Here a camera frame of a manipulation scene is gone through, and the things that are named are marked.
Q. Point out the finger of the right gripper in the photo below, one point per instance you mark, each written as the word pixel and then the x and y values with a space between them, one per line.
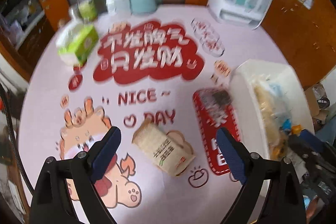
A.
pixel 311 139

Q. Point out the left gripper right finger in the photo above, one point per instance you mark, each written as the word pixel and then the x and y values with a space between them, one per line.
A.
pixel 230 149

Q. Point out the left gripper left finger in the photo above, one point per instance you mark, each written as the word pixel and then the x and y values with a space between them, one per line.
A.
pixel 101 153

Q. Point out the white orange oat bar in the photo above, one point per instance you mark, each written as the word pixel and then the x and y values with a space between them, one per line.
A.
pixel 296 130

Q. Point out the pale puffed snack packet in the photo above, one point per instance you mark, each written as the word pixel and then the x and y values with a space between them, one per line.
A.
pixel 265 103

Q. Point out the large light blue bag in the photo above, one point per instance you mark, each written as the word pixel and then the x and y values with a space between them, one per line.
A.
pixel 281 108

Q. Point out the dark plum red packet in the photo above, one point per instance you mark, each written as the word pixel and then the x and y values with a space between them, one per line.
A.
pixel 215 102

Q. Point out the beige cracker packet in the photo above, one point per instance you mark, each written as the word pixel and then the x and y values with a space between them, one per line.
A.
pixel 169 151

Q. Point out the blue foil snack packet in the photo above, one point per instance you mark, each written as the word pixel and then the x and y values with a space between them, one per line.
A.
pixel 286 125

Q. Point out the orange pastry tray packet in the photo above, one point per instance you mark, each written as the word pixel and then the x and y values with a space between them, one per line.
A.
pixel 279 148

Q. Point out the person's right hand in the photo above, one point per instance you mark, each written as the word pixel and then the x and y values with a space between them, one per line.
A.
pixel 311 209

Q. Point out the cardboard box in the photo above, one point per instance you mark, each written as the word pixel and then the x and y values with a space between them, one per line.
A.
pixel 320 105

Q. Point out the white plastic storage bin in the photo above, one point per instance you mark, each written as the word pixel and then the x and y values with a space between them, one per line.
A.
pixel 250 123

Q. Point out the pink printed tablecloth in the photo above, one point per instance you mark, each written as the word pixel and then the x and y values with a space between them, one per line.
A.
pixel 145 67

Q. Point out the green tissue box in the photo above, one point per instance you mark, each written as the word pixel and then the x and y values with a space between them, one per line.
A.
pixel 75 42

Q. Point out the wooden cabinet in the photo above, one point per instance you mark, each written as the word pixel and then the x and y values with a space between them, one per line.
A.
pixel 304 30

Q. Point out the clear bottle green label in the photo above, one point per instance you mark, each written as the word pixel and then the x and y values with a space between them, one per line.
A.
pixel 87 10

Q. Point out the small white pill bottle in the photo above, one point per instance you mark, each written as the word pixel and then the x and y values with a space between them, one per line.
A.
pixel 111 7

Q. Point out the white squeeze bottle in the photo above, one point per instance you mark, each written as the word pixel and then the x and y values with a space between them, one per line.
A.
pixel 123 7

